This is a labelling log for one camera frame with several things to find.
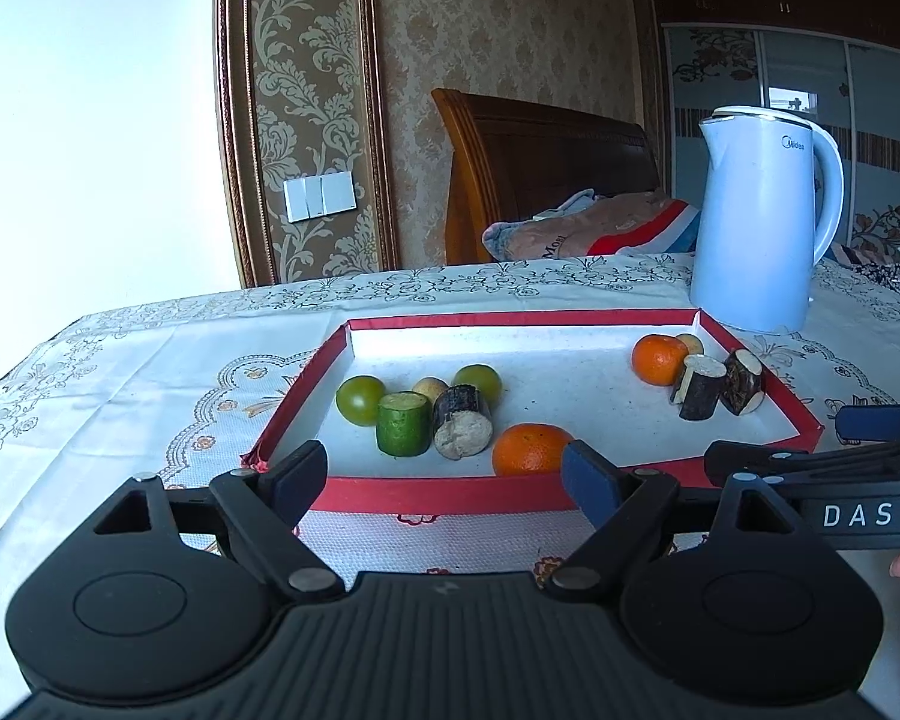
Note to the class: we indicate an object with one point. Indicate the wooden bed headboard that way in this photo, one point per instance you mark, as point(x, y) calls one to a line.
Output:
point(540, 157)

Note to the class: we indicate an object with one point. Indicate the dark yam piece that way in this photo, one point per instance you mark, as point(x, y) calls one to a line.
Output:
point(701, 390)
point(461, 431)
point(742, 382)

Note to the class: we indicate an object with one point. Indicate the pink striped blanket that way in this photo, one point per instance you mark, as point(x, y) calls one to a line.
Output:
point(607, 229)

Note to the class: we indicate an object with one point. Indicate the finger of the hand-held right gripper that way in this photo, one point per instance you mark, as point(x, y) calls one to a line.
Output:
point(870, 422)
point(795, 461)

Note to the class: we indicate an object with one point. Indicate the white wall light switch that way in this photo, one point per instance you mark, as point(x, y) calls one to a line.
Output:
point(319, 196)

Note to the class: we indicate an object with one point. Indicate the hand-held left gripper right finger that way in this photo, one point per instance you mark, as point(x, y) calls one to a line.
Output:
point(589, 480)

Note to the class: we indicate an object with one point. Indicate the light blue electric kettle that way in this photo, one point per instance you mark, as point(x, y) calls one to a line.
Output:
point(750, 240)

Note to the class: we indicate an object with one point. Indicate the green cucumber piece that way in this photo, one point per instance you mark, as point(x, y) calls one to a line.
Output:
point(403, 431)

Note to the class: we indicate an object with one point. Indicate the orange tangerine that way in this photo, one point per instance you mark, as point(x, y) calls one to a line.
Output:
point(658, 360)
point(529, 450)

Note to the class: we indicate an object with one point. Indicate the red shallow cardboard box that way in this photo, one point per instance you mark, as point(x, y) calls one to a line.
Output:
point(570, 390)

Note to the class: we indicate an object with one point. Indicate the gilded wall panel frame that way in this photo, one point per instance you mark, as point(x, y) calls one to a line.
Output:
point(300, 52)

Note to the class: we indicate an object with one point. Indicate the small yellowish fruit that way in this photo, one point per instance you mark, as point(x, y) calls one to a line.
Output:
point(691, 343)
point(427, 388)

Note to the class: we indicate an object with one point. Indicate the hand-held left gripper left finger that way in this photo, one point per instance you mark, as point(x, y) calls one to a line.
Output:
point(300, 480)

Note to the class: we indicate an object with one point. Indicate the green tangerine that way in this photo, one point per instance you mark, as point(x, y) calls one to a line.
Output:
point(484, 379)
point(358, 401)

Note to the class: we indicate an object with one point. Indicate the wardrobe with patterned sliding doors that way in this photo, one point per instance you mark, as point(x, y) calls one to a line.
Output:
point(727, 67)

